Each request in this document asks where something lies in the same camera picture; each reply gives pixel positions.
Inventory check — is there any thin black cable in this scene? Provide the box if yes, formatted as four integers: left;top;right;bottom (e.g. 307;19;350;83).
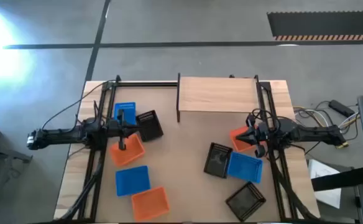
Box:
41;79;117;131

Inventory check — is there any wooden shelf with black legs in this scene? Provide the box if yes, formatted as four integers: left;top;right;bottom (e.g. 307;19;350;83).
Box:
176;73;262;123

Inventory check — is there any black strap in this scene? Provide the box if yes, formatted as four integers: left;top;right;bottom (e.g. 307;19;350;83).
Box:
311;167;363;192

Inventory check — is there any black power brick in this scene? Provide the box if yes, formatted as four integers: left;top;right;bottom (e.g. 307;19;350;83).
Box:
328;99;356;118

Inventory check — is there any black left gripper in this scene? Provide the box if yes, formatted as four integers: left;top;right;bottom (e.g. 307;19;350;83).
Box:
106;108;142;151

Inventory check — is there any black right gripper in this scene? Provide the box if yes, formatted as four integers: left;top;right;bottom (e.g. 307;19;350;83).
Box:
236;114;269;158

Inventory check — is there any black aluminium frame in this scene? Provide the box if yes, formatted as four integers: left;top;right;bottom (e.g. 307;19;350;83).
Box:
53;74;318;223

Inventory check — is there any black looped cable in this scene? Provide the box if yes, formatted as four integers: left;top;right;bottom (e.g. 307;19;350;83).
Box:
304;100;359;156

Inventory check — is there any blue plastic basket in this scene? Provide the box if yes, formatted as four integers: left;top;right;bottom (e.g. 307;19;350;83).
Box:
115;165;152;198
113;101;137;125
227;151;264;184

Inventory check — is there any white cable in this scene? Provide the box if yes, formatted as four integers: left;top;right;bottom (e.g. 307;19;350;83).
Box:
294;107;361;129

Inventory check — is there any yellow cable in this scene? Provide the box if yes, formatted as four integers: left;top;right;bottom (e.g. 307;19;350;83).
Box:
293;105;361;149

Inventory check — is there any black plastic basket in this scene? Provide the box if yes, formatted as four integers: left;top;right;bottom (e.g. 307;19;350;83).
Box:
136;109;165;142
203;142;234;179
225;181;267;222

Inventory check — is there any white paper sheet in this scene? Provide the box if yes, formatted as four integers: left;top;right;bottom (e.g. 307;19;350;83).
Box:
308;159;342;209

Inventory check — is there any black mat with hazard stripe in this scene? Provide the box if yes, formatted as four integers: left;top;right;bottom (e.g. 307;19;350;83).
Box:
267;11;363;42

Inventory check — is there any orange plastic basket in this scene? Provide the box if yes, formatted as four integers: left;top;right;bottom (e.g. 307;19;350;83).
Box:
131;185;171;223
229;126;265;153
109;133;146;167

